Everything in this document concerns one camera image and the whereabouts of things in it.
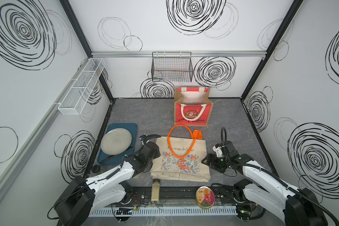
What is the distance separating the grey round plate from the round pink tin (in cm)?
51

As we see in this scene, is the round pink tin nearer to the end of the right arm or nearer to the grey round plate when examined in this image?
the end of the right arm

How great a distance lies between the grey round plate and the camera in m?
0.91

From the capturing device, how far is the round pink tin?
2.29 feet
